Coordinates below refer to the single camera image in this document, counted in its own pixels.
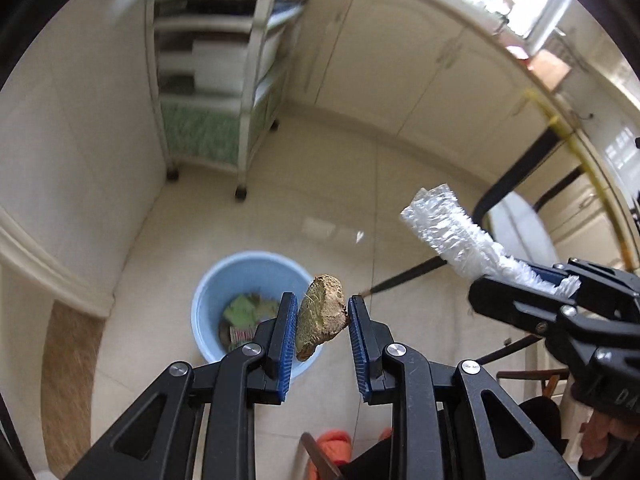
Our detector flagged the knobbly ginger root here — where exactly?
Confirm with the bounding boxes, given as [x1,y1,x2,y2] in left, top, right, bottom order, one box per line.
[296,274,349,362]

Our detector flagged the person's right hand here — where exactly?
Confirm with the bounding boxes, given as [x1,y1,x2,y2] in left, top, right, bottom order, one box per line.
[580,409,640,461]

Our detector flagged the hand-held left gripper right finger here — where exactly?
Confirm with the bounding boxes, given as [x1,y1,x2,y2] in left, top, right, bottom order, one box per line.
[347,294,576,480]

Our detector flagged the clear plastic wrap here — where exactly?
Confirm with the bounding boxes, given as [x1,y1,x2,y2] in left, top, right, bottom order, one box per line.
[399,185,583,297]

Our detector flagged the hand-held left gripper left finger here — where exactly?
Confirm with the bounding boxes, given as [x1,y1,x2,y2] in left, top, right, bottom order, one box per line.
[65,291,300,480]

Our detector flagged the wooden cutting board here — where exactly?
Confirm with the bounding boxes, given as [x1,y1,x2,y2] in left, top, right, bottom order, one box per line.
[530,52,571,88]

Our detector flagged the wooden chair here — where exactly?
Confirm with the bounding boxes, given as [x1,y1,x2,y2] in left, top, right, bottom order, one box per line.
[477,332,571,411]

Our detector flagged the cream lower kitchen cabinets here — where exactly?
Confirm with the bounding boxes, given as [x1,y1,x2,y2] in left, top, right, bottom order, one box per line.
[280,0,640,271]

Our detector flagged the red striped wrapper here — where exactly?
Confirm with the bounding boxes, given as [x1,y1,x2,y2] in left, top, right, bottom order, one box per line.
[227,326,257,348]

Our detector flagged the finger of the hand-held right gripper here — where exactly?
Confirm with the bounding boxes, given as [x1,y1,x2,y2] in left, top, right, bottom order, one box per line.
[512,257,640,322]
[468,277,596,342]

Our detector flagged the steel faucet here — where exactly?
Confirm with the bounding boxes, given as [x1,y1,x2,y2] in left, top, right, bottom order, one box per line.
[497,0,516,36]

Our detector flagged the white storage trolley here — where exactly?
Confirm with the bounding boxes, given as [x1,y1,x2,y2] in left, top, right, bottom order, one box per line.
[145,0,316,202]

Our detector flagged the blue plastic bin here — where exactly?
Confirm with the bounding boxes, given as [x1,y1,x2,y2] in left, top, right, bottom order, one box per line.
[192,251,326,380]

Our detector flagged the brown wooden bar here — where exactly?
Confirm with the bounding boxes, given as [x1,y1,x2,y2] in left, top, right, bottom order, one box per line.
[300,432,343,480]

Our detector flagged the kitchen window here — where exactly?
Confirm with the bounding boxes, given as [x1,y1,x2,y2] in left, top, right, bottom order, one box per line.
[480,0,571,56]

